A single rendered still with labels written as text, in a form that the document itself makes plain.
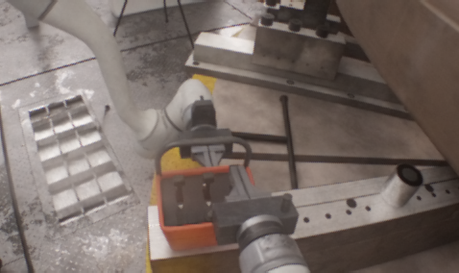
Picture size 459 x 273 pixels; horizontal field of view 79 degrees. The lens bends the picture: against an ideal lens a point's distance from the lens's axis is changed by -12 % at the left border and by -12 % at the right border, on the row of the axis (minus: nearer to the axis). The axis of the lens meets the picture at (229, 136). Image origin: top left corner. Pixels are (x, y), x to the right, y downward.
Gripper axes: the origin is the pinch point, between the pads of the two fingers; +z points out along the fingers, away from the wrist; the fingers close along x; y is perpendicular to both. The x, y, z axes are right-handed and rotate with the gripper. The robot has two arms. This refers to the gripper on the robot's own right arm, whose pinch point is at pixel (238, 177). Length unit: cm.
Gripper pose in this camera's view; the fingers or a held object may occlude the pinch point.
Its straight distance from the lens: 59.7
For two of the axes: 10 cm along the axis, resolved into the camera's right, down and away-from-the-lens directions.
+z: -2.2, -5.4, 8.1
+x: -9.7, 0.7, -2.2
